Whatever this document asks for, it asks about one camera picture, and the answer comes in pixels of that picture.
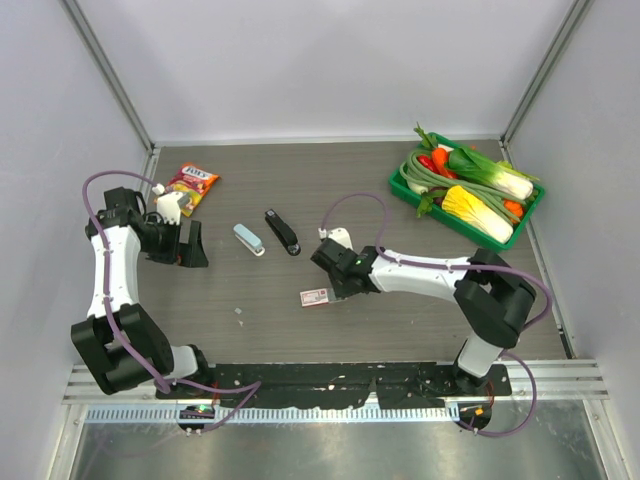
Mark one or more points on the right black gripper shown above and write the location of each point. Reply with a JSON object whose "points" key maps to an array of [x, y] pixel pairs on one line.
{"points": [[340, 292]]}

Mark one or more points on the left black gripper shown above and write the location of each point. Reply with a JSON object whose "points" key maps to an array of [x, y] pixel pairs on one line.
{"points": [[190, 254]]}

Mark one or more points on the red staple box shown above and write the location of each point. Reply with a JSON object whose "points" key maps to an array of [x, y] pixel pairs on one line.
{"points": [[319, 297]]}

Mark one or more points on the light blue small stapler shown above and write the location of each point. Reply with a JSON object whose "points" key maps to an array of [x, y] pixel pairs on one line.
{"points": [[250, 240]]}

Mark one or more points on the black large stapler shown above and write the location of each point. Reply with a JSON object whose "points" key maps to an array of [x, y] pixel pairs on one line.
{"points": [[283, 232]]}

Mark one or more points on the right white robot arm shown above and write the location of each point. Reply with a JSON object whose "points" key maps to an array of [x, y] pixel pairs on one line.
{"points": [[495, 302]]}

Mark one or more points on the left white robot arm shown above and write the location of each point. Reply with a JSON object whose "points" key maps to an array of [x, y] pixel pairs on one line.
{"points": [[119, 342]]}

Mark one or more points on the orange candy bag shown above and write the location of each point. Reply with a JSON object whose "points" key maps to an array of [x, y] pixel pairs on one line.
{"points": [[194, 182]]}

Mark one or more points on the green plastic tray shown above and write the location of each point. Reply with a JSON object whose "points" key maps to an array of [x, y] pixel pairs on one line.
{"points": [[428, 200]]}

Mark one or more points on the green long beans toy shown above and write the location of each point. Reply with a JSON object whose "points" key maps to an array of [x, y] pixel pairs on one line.
{"points": [[414, 172]]}

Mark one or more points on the yellow napa cabbage toy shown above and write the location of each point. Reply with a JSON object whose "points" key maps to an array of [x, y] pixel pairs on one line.
{"points": [[473, 211]]}

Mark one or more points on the red chili pepper toy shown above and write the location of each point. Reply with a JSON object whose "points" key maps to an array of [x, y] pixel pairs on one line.
{"points": [[428, 163]]}

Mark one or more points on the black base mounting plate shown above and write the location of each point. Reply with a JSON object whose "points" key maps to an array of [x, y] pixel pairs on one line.
{"points": [[343, 385]]}

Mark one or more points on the green bok choy toy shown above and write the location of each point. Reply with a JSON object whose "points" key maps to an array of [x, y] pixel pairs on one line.
{"points": [[476, 167]]}

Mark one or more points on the small orange carrot toy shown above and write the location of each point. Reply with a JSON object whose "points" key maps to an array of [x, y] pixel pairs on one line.
{"points": [[514, 207]]}

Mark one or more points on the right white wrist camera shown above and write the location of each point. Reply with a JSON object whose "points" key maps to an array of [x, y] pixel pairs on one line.
{"points": [[340, 235]]}

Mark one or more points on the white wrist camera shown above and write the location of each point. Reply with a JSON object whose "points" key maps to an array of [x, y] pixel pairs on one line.
{"points": [[172, 202], [340, 235]]}

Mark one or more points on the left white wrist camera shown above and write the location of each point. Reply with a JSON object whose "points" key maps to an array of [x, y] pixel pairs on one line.
{"points": [[172, 202]]}

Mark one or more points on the white slotted cable duct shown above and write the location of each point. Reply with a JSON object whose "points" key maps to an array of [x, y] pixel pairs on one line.
{"points": [[188, 414]]}

